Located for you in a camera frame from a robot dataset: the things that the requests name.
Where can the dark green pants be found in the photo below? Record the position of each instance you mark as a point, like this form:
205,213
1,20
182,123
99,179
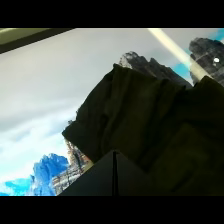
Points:
140,113

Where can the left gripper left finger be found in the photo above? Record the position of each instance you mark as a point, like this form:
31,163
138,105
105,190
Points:
98,180

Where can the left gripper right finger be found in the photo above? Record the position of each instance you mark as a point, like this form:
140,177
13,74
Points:
131,181

